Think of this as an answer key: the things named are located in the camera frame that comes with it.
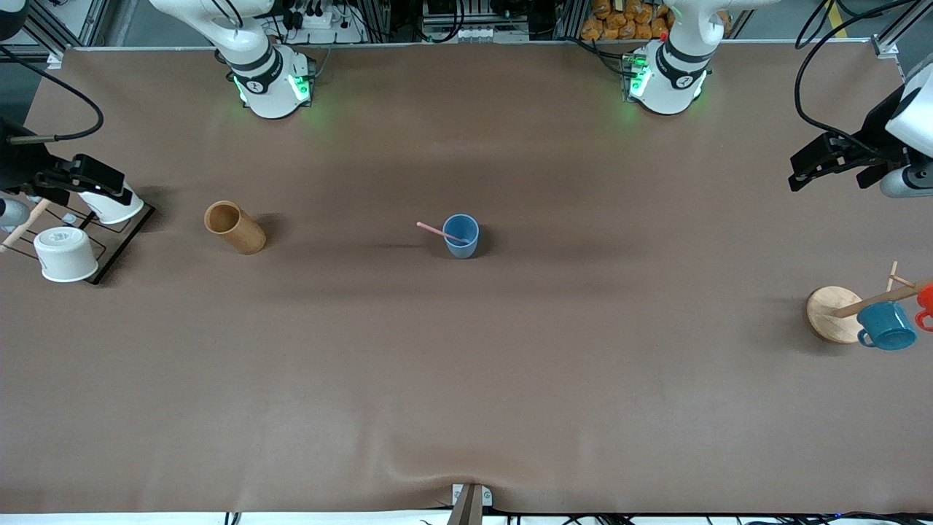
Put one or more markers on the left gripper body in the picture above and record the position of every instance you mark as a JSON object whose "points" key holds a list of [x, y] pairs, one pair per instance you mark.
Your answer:
{"points": [[877, 133]]}

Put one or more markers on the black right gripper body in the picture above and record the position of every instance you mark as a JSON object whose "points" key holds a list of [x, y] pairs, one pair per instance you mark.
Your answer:
{"points": [[20, 162]]}

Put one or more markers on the pink straw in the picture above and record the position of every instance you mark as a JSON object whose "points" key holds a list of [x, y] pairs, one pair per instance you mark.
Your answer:
{"points": [[437, 230]]}

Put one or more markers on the light blue plastic cup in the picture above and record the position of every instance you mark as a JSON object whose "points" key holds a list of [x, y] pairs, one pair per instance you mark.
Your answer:
{"points": [[461, 244]]}

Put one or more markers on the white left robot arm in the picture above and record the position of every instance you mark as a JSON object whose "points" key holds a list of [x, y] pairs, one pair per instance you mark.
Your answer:
{"points": [[670, 80]]}

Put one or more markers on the white cup plain bottom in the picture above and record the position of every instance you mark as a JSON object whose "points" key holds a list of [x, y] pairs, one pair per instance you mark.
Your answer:
{"points": [[122, 210]]}

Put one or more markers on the white cup embossed bottom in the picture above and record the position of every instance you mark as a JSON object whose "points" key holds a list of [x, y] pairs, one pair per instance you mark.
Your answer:
{"points": [[65, 255]]}

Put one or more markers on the brown bamboo holder cup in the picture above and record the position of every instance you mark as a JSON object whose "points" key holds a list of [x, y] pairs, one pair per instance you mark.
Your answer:
{"points": [[246, 235]]}

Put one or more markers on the wooden rack dowel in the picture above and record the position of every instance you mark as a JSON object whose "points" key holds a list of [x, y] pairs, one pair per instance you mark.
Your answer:
{"points": [[22, 230]]}

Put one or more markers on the red mug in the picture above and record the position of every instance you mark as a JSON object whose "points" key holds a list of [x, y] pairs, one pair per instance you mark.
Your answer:
{"points": [[927, 299]]}

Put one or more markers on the wooden mug tree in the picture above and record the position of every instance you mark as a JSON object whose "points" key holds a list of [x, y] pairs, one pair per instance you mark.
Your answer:
{"points": [[831, 313]]}

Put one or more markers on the teal enamel mug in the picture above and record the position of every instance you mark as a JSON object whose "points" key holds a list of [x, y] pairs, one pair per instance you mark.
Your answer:
{"points": [[885, 327]]}

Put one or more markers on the bag of orange buns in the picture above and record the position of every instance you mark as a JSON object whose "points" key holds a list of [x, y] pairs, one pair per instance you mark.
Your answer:
{"points": [[619, 18]]}

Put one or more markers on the white power strip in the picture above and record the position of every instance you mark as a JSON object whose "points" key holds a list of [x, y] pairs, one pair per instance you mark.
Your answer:
{"points": [[317, 20]]}

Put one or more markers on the white terminal block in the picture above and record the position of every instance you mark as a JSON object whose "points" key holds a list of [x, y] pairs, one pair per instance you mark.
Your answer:
{"points": [[474, 33]]}

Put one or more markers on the brown table cover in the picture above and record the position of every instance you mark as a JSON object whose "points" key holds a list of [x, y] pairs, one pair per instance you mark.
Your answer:
{"points": [[466, 379]]}

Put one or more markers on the aluminium frame profile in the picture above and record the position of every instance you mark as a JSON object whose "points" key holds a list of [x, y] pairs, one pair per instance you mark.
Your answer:
{"points": [[886, 49], [55, 57]]}

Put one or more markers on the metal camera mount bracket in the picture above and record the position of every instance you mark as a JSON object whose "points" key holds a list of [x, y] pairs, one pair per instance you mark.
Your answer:
{"points": [[468, 504]]}

